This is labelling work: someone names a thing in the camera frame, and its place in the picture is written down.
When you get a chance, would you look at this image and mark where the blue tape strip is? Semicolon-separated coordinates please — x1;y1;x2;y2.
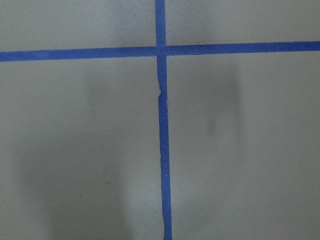
154;0;173;240
0;40;320;63

